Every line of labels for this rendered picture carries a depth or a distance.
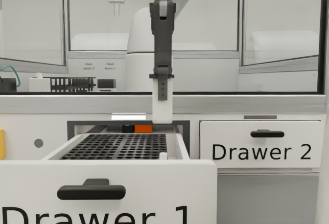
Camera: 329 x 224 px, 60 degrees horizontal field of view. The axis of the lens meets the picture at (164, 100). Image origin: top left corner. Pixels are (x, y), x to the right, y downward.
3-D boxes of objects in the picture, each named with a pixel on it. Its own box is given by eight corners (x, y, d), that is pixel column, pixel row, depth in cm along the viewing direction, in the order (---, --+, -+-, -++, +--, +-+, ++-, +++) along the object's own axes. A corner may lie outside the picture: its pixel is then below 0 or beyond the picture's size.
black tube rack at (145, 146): (168, 201, 45) (168, 161, 44) (56, 202, 45) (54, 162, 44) (165, 160, 67) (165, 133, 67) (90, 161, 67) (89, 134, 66)
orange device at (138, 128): (152, 132, 104) (152, 117, 104) (122, 133, 104) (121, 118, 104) (152, 130, 109) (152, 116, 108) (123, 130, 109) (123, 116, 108)
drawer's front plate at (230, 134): (322, 167, 68) (324, 122, 67) (200, 168, 67) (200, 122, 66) (317, 165, 69) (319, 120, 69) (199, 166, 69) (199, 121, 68)
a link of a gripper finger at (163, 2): (170, -9, 42) (172, -26, 37) (170, 26, 42) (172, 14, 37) (154, -9, 42) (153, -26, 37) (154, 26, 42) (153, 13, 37)
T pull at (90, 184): (125, 200, 31) (125, 188, 31) (56, 201, 31) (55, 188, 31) (129, 188, 35) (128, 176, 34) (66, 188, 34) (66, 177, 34)
